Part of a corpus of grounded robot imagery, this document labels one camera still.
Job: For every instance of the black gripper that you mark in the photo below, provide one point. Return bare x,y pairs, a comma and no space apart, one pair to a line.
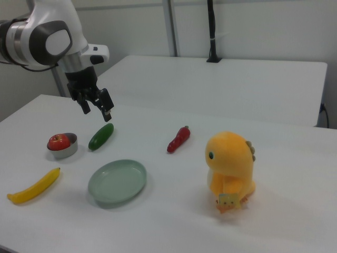
81,81

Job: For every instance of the orange plush dinosaur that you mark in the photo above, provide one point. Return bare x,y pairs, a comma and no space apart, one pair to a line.
229,163

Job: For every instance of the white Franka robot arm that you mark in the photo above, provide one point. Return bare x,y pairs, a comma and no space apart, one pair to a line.
52,26

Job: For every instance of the green toy cucumber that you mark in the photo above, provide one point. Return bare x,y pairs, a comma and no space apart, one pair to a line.
101,137

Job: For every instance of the black pole with base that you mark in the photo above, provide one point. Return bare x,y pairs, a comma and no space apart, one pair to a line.
212,26

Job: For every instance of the small metal bowl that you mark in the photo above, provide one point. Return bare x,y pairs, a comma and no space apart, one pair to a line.
69,151

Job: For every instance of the yellow toy banana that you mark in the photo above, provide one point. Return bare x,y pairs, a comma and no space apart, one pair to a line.
34,188

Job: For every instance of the grey partition post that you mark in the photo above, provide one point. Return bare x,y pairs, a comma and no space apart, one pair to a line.
172,26

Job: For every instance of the red toy chili pepper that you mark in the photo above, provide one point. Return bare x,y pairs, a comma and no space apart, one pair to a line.
177,141

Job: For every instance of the pale green plastic plate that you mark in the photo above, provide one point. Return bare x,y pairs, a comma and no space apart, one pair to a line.
116,182

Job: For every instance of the paper tag on plush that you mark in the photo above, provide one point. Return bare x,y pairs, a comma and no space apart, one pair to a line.
229,201

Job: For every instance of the red toy apple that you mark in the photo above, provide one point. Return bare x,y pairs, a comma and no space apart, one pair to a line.
59,142

